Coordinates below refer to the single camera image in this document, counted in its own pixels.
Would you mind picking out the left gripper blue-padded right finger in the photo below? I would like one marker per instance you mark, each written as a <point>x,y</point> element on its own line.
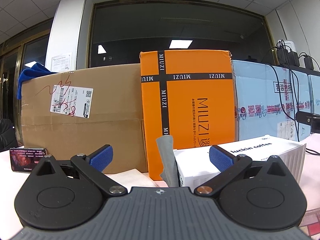
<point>232,168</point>

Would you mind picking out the grey cloth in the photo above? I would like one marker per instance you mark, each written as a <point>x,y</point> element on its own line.
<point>170,171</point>

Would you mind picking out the brown cardboard box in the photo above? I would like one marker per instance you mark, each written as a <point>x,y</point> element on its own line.
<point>80,111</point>

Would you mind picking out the small dark printed box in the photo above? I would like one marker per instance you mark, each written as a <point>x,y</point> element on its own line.
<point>25,159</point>

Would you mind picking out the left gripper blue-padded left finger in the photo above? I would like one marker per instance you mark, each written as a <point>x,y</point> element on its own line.
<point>90,167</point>

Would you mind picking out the black leather sofa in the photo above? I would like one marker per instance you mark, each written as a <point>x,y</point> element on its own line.
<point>7,135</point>

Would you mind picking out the white cylindrical appliance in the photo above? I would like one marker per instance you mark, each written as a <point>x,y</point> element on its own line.
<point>287,44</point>

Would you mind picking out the light blue cardboard box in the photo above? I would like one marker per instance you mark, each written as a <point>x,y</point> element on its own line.
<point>268,99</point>

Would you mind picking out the orange MIUZI cardboard box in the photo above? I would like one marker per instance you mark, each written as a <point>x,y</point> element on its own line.
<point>189,95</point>

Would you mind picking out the black power adapters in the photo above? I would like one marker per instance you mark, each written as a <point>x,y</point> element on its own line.
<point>291,58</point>

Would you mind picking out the blue cloth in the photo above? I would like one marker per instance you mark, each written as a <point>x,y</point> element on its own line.
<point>37,70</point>

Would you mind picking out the wall notice paper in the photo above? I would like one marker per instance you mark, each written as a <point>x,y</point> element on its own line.
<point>61,64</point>

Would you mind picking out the white corrugated plastic box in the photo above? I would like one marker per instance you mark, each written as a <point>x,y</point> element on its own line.
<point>194,166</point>

